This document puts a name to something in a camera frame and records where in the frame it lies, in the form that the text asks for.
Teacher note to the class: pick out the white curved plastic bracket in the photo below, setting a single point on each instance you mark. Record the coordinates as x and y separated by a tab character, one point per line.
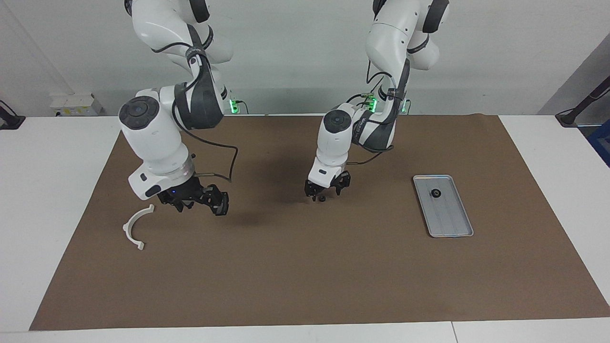
129	225

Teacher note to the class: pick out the blue box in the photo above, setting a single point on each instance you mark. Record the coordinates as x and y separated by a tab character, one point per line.
601	143

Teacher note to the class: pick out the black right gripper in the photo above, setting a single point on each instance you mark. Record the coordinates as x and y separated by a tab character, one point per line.
190	193

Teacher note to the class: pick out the silver metal tray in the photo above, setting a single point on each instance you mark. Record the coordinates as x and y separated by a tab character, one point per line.
450	216

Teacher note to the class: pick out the white power strip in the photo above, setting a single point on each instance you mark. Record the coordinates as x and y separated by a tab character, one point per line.
76	105

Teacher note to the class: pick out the black table clamp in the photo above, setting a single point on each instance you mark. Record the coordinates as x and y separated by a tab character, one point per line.
9	121

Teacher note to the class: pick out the brown table mat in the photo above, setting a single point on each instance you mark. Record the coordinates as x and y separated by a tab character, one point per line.
310	267

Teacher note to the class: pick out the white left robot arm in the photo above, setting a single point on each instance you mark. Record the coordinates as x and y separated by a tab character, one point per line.
391	38

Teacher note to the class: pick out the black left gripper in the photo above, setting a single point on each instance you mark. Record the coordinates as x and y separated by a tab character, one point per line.
333	179

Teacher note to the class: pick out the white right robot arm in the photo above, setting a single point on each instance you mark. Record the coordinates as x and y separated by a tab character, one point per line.
157	138

